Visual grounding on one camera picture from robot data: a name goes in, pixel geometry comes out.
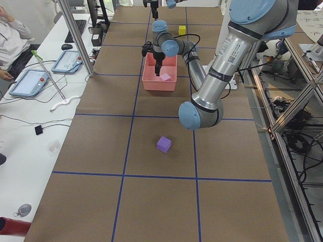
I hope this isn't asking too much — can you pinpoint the near blue teach pendant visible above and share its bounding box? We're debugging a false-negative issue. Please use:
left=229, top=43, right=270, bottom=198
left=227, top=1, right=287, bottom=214
left=9, top=69, right=49, bottom=97

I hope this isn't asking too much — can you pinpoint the pink foam block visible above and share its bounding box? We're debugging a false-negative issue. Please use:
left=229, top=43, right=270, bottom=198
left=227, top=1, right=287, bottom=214
left=159, top=73, right=172, bottom=81

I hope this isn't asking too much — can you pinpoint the yellow foam block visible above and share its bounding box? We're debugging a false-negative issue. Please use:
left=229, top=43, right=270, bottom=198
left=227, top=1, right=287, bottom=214
left=178, top=25, right=186, bottom=35

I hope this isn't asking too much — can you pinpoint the pink plastic bin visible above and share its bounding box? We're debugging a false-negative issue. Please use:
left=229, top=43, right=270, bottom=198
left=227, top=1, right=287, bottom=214
left=142, top=53, right=177, bottom=91

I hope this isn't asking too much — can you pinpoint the round metal lid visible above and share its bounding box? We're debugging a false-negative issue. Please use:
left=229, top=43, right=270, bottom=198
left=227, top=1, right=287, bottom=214
left=13, top=203, right=32, bottom=217

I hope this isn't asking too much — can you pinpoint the seated person white shirt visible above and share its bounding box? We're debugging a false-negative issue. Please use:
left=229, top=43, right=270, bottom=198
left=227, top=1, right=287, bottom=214
left=1, top=7, right=32, bottom=82

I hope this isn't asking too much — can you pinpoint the black monitor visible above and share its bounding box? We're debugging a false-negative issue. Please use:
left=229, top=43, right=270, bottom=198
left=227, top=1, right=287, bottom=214
left=87, top=0, right=110, bottom=31

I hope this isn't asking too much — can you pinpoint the blue teach pendant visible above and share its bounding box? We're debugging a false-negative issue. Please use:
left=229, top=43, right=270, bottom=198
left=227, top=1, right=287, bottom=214
left=9, top=69, right=49, bottom=97
left=51, top=50, right=83, bottom=74

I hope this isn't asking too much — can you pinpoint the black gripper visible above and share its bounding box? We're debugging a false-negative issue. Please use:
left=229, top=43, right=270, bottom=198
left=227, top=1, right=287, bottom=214
left=150, top=0, right=159, bottom=20
left=153, top=51, right=166, bottom=76

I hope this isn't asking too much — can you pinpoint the red cylinder bottle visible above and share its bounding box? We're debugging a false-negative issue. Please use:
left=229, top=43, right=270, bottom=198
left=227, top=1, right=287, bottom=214
left=1, top=217, right=31, bottom=237

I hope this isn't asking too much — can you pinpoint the black computer mouse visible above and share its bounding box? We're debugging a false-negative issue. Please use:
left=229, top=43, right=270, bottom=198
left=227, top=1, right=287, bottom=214
left=61, top=43, right=73, bottom=50

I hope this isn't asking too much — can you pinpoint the black keyboard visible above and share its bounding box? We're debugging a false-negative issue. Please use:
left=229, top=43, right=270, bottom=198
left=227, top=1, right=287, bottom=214
left=64, top=19, right=87, bottom=43

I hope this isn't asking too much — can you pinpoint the metal grabber stick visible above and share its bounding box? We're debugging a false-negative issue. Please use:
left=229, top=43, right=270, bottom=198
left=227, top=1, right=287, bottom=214
left=31, top=50, right=81, bottom=112

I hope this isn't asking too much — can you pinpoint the purple foam block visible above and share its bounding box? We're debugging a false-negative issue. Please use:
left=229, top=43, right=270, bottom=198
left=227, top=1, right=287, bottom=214
left=156, top=136, right=172, bottom=153

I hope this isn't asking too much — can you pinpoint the aluminium frame post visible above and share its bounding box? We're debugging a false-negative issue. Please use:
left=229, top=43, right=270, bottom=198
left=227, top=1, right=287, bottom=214
left=57, top=0, right=94, bottom=77

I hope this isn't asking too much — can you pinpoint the far blue teach pendant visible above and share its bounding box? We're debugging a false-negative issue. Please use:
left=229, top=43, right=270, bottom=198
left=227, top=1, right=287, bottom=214
left=51, top=50, right=83, bottom=74

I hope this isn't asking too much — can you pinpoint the black box with label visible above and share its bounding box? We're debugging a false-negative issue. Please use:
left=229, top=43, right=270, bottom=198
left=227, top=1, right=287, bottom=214
left=91, top=25, right=103, bottom=47

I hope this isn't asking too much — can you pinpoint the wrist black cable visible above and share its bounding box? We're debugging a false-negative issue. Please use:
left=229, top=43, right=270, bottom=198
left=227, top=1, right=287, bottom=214
left=174, top=33, right=232, bottom=99

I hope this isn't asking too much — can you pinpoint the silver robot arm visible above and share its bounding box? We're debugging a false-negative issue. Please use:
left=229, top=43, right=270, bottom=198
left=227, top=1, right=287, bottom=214
left=143, top=0, right=182, bottom=20
left=152, top=1, right=298, bottom=130

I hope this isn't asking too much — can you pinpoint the small black square device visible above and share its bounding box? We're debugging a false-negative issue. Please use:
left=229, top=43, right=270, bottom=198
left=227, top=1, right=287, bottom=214
left=34, top=125, right=43, bottom=136

